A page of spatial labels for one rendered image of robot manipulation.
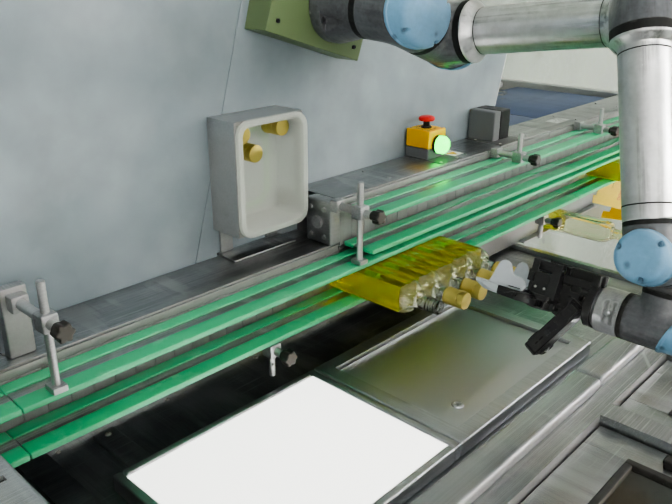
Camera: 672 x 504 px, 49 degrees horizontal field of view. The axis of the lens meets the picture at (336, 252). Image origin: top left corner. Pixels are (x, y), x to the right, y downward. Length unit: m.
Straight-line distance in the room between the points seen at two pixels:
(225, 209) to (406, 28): 0.47
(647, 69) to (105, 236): 0.89
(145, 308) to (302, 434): 0.34
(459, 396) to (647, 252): 0.47
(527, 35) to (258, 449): 0.84
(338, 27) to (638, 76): 0.57
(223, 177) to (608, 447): 0.83
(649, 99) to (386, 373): 0.68
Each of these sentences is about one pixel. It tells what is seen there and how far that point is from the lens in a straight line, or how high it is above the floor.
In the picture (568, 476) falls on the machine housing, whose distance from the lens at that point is 1.29.
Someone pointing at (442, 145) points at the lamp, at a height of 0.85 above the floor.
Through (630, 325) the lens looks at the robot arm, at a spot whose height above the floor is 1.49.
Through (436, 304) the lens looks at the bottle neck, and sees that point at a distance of 1.37.
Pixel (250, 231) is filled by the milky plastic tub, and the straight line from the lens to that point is 1.39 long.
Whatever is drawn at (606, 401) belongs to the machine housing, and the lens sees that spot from 1.46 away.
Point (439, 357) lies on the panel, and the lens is 1.48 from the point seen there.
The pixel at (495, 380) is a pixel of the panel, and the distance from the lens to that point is 1.42.
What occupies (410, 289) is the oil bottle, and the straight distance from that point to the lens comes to 1.39.
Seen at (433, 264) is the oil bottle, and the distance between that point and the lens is 1.50.
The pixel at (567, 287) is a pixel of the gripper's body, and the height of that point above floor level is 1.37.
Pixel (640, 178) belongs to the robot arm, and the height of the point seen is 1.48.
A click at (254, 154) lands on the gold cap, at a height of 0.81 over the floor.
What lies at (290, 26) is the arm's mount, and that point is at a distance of 1.42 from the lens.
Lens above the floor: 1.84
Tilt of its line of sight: 39 degrees down
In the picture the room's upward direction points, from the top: 109 degrees clockwise
